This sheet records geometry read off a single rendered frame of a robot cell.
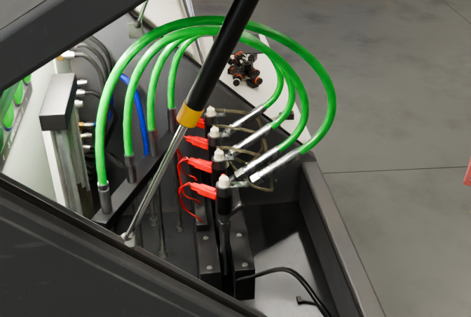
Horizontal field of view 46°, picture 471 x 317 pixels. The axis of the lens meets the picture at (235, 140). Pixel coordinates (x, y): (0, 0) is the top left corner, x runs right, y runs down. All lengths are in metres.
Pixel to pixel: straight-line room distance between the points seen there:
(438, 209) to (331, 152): 0.66
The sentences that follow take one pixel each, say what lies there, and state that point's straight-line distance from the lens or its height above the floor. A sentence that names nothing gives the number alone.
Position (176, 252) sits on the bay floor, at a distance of 1.27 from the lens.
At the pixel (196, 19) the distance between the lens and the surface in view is 0.79.
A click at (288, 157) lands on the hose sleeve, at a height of 1.19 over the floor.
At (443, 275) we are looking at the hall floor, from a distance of 2.51.
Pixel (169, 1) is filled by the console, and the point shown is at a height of 1.34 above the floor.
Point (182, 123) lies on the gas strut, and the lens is 0.49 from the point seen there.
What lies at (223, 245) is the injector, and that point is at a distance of 1.02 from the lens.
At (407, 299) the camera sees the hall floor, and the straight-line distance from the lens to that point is 2.38.
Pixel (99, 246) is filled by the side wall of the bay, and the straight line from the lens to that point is 0.56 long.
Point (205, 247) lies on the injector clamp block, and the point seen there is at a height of 0.98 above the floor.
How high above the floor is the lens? 1.71
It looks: 33 degrees down
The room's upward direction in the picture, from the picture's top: straight up
